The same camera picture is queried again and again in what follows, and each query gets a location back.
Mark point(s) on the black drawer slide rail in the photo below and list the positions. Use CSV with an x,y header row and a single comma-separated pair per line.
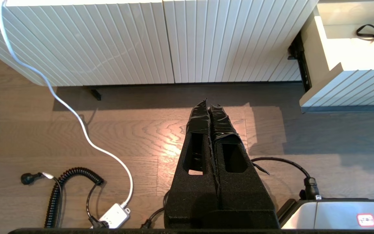
x,y
300,65

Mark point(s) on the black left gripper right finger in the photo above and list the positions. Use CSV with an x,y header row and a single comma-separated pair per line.
x,y
245,198

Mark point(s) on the white power strip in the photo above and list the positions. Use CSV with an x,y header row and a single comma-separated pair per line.
x,y
114,214

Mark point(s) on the white fluted drawer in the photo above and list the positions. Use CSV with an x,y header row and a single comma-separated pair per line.
x,y
346,58

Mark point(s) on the white tv cabinet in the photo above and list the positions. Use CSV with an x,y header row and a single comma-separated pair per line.
x,y
109,39

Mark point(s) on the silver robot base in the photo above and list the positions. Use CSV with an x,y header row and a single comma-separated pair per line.
x,y
336,214

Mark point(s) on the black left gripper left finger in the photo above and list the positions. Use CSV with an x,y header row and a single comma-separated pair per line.
x,y
190,195

